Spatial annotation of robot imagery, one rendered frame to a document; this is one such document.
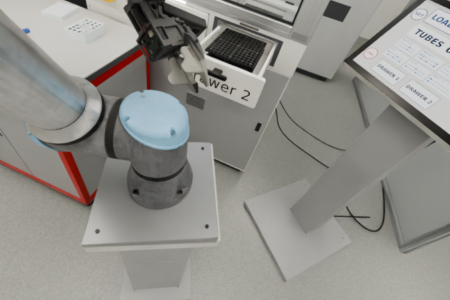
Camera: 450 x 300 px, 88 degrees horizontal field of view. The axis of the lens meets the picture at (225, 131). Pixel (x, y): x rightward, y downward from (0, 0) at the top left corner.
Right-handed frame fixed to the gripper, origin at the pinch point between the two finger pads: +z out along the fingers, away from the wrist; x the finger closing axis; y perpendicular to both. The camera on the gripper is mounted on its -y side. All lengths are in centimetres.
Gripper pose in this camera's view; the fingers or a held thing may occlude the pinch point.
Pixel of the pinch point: (201, 83)
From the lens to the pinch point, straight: 53.7
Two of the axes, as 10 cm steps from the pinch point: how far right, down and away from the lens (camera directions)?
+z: 4.8, 8.7, 1.3
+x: 6.5, -2.5, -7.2
